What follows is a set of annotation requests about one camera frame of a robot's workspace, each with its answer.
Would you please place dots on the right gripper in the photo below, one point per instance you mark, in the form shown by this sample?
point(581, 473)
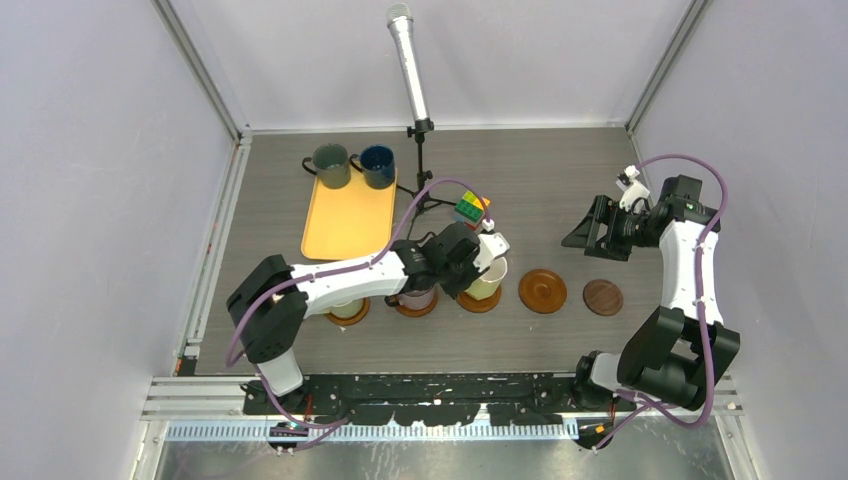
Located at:
point(605, 211)

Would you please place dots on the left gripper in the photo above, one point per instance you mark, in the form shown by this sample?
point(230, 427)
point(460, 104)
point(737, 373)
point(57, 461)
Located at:
point(454, 289)

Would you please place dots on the cream yellow cup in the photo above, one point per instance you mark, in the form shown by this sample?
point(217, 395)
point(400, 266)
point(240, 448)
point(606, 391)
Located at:
point(487, 284)

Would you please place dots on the mauve purple cup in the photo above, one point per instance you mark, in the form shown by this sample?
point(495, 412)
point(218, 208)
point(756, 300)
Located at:
point(392, 301)

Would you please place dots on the dark brown coaster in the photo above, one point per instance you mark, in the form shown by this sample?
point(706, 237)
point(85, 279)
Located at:
point(603, 297)

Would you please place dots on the navy blue cup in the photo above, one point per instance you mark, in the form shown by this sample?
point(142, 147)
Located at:
point(377, 164)

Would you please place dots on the dark green mug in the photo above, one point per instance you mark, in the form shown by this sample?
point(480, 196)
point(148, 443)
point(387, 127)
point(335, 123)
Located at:
point(330, 164)

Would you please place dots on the light green mug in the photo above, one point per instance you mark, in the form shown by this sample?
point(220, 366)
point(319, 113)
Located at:
point(347, 310)

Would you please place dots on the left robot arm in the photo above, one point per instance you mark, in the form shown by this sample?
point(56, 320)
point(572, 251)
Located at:
point(270, 305)

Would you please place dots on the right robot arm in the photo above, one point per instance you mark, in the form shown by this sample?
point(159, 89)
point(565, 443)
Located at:
point(683, 347)

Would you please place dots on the colourful block cube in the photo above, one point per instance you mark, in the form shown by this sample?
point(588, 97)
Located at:
point(470, 210)

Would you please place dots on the yellow tray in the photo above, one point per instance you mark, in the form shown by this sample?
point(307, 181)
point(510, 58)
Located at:
point(353, 221)

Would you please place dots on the black microphone tripod stand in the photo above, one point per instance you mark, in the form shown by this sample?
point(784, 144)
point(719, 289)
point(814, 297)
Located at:
point(418, 132)

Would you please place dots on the silver microphone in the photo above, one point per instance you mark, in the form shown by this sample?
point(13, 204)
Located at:
point(400, 25)

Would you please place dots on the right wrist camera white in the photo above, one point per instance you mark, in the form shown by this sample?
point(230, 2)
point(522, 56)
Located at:
point(635, 195)

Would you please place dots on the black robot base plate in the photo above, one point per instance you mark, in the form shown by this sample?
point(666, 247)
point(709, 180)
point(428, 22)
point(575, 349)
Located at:
point(510, 399)

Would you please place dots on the aluminium frame rail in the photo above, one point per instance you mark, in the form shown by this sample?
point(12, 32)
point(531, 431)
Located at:
point(210, 408)

